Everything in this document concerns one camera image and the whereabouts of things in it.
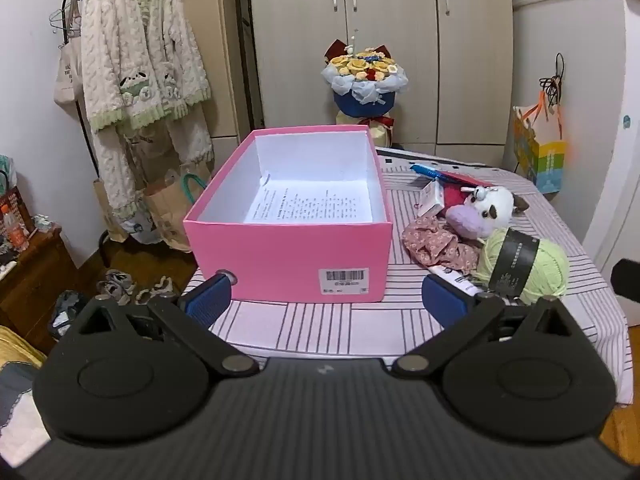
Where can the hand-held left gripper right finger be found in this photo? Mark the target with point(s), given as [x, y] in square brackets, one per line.
[445, 302]

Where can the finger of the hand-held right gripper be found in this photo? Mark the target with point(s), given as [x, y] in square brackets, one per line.
[627, 280]

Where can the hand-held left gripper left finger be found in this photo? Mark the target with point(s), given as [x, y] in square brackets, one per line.
[207, 300]

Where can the pink floral cloth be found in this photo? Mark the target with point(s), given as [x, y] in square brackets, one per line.
[435, 245]

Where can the green yarn ball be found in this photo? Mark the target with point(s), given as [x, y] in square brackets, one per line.
[550, 270]

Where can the pink cardboard box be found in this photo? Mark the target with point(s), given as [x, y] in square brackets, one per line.
[280, 260]

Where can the white cow plush toy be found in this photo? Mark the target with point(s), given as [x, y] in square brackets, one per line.
[492, 207]

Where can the red envelope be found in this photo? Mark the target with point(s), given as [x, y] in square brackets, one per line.
[465, 179]

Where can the blue white wipes packet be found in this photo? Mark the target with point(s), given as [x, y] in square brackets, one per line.
[430, 171]

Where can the beige shoes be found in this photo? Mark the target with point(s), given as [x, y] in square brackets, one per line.
[157, 289]

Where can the grey shoes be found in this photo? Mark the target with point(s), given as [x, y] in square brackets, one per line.
[117, 287]

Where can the brown paper bag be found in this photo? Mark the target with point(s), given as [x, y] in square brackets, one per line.
[105, 210]
[165, 215]

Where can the striped tablecloth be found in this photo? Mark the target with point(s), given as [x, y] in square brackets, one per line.
[350, 320]

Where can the small white box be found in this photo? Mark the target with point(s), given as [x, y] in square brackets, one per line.
[431, 200]

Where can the teal gift bag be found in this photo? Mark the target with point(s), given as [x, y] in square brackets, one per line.
[185, 185]

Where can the white door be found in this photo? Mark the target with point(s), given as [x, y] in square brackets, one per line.
[615, 160]

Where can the dark sneakers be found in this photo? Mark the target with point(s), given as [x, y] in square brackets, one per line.
[67, 315]

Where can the printed paper sheet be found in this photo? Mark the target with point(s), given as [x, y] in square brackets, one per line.
[310, 202]

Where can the colourful paper gift bag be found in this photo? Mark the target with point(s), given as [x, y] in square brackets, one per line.
[547, 160]

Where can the blue door sticker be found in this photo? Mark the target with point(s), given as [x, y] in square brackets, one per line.
[626, 122]

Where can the cream fleece pajama pants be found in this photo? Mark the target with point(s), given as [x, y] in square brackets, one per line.
[190, 135]

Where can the wooden cabinet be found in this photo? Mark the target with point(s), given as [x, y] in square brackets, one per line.
[35, 280]

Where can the yellow quilt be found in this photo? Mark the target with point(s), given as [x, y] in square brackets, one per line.
[15, 345]

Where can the red patterned basket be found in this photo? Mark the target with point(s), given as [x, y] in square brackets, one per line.
[22, 205]

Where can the yellow flower bouquet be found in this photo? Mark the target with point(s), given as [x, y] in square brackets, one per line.
[365, 100]

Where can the canvas tote bag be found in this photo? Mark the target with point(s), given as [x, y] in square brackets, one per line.
[67, 80]

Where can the beige wardrobe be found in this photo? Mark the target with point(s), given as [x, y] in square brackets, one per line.
[390, 35]

